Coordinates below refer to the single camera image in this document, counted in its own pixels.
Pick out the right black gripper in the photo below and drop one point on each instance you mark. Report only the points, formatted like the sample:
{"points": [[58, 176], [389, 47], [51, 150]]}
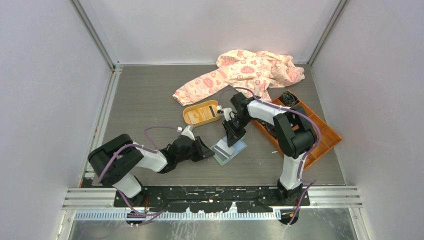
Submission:
{"points": [[233, 135]]}

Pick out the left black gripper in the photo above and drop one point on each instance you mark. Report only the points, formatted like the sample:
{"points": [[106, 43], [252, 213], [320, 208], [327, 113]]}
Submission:
{"points": [[203, 151]]}

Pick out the green card holder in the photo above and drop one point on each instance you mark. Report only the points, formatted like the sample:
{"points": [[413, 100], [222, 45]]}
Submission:
{"points": [[239, 146]]}

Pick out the yellow oval tray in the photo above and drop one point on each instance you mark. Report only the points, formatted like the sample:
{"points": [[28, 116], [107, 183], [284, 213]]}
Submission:
{"points": [[214, 103]]}

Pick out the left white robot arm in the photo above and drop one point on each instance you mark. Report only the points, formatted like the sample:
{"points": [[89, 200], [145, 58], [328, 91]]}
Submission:
{"points": [[113, 161]]}

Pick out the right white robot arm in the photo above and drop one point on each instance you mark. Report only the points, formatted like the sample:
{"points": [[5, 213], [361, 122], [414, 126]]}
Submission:
{"points": [[295, 135]]}

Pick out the gold card black stripe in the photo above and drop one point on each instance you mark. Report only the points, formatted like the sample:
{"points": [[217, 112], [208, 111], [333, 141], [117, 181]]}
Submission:
{"points": [[209, 112]]}

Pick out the pink patterned garment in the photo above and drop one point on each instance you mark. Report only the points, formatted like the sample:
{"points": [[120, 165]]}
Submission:
{"points": [[251, 73]]}

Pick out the rolled dark tie back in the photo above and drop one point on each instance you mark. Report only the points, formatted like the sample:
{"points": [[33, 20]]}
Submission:
{"points": [[288, 99]]}

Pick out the orange compartment organizer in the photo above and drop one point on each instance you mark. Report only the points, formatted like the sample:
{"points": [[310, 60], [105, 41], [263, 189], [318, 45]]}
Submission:
{"points": [[329, 138]]}

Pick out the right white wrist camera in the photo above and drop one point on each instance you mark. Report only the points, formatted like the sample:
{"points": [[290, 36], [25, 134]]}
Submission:
{"points": [[227, 113]]}

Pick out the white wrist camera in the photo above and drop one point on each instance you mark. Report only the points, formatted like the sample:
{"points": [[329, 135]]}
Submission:
{"points": [[187, 131], [227, 113]]}

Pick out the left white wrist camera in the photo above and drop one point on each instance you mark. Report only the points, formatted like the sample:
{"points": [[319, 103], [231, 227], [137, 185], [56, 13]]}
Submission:
{"points": [[187, 131]]}

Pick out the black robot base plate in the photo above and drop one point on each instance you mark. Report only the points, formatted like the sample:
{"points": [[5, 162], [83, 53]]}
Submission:
{"points": [[213, 199]]}

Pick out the aluminium frame rail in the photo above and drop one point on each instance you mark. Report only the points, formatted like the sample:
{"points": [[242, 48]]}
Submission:
{"points": [[115, 67]]}

